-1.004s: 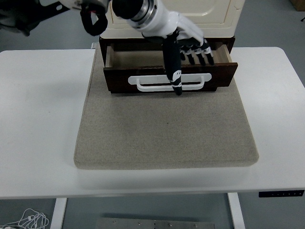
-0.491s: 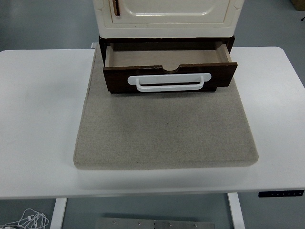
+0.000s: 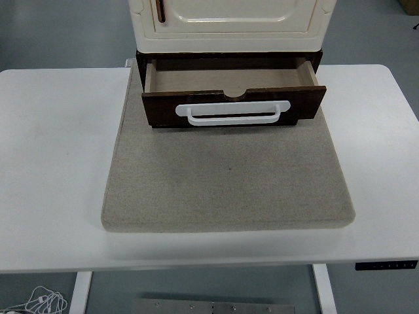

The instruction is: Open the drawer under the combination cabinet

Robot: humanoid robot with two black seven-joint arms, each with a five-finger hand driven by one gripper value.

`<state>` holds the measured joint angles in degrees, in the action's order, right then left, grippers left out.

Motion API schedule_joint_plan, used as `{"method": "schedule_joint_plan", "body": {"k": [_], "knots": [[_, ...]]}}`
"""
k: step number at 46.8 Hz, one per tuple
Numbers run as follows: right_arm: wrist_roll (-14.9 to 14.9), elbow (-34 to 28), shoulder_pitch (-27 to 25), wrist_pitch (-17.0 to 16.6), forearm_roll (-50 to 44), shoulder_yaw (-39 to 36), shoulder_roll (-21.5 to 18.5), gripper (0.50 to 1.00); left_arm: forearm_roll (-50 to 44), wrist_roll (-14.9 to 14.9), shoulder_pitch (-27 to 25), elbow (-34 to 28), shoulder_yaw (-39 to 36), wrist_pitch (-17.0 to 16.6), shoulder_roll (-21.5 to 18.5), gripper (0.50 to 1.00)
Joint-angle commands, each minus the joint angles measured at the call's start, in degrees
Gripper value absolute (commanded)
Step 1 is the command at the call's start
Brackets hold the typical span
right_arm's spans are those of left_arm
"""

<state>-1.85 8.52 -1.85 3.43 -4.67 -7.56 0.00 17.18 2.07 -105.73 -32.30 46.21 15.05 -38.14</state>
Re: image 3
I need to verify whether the white table leg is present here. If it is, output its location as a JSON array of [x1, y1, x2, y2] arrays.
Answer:
[[67, 271, 94, 314], [312, 264, 338, 314]]

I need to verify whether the cream plastic cabinet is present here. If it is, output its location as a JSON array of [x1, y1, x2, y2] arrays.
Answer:
[[129, 0, 335, 53]]

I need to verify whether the beige fabric mat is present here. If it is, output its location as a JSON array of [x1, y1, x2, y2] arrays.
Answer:
[[100, 61, 356, 233]]

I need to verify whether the white drawer handle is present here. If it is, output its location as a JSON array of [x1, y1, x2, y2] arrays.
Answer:
[[175, 100, 291, 127]]

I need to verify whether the dark wood drawer casing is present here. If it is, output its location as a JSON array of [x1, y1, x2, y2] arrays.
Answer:
[[135, 48, 324, 130]]

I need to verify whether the black table control panel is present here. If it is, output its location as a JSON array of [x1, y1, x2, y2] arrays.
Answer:
[[355, 260, 419, 271]]

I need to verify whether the dark wood drawer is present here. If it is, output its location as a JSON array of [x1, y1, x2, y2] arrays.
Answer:
[[141, 57, 327, 129]]

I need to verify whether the cardboard box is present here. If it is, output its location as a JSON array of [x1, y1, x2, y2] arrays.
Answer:
[[398, 0, 419, 15]]

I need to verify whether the white cable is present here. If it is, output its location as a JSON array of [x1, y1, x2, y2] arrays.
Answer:
[[0, 285, 69, 314]]

